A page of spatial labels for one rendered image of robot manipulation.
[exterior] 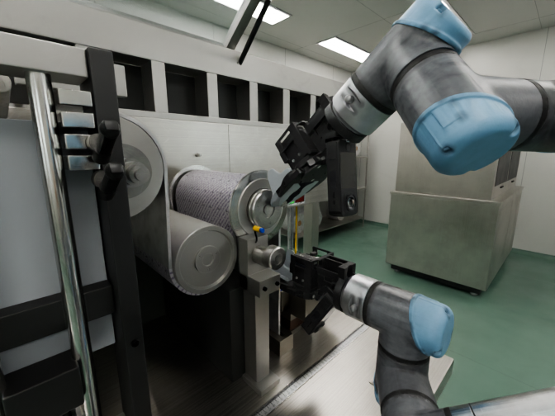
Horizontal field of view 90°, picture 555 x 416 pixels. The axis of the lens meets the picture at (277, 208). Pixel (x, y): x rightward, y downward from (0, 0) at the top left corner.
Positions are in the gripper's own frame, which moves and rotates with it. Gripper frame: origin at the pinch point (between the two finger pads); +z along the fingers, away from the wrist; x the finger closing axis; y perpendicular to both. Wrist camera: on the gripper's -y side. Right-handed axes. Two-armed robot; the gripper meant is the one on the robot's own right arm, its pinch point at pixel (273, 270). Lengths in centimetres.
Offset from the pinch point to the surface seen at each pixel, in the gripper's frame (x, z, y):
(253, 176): 8.0, -3.1, 22.2
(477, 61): -444, 65, 148
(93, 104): 34.9, -15.6, 30.5
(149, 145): 25.7, -1.9, 27.5
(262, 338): 9.7, -7.2, -8.9
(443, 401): -115, -14, -109
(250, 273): 11.4, -6.1, 4.9
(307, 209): -71, 49, -3
